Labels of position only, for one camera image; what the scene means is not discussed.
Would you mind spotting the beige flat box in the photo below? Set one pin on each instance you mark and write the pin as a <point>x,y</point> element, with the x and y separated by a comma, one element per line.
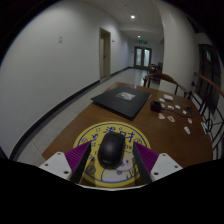
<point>168,97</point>

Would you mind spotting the black computer mouse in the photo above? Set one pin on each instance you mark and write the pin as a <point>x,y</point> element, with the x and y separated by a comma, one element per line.
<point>111,150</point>

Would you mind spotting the beige side door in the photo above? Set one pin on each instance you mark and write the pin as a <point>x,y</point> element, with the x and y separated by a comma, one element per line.
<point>104,53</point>

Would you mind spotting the metal railing with wooden handrail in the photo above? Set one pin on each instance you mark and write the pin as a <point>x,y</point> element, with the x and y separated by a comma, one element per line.
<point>208,110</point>

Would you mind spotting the small black charger block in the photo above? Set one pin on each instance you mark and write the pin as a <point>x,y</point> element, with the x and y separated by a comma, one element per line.
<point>155,106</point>

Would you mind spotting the dark framed window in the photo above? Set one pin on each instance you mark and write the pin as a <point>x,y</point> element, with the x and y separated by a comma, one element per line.
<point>208,76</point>

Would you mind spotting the beige figure sticker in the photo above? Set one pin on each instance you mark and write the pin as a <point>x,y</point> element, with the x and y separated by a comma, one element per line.
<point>161,116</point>

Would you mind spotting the long white card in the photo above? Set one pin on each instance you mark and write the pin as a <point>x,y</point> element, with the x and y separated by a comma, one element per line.
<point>204,127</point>

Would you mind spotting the black key bunch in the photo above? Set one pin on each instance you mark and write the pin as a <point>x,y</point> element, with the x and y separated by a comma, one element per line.
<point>189,108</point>

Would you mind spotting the white wall switch plate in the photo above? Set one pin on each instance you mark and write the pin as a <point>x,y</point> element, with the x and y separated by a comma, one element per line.
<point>60,39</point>

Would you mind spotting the green exit sign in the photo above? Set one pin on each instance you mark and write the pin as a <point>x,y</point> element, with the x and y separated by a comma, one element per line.
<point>143,42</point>

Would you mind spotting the small white sticker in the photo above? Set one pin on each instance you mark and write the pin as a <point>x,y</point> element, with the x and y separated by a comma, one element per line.
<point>170,107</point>
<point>184,112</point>
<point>177,107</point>
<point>161,100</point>

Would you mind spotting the yellow round printed mouse pad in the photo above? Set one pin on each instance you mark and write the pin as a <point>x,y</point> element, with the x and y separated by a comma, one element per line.
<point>96,133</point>

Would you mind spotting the orange figure sticker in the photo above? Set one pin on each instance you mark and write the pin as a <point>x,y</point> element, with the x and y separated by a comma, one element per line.
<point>171,118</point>

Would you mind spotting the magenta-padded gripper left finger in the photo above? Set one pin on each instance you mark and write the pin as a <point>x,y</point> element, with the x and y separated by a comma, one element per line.
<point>75,160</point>

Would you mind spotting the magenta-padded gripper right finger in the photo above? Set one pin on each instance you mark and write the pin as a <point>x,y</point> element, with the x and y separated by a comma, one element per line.
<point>150,163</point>

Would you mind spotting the black closed laptop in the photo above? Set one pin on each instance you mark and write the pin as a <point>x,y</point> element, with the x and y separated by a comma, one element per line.
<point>116,103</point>

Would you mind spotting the wooden armchair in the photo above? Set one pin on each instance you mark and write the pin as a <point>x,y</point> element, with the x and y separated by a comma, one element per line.
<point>166,79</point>

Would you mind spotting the round ceiling light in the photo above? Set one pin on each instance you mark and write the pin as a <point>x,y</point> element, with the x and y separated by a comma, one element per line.
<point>132,16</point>

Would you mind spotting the red and white sticker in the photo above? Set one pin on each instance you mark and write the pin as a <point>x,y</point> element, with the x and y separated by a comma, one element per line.
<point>190,120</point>

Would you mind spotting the pink round sticker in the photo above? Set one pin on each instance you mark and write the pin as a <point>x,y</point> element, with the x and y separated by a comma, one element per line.
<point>163,105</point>

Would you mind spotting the glazed double door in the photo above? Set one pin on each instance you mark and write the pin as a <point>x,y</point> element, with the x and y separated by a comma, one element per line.
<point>142,57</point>

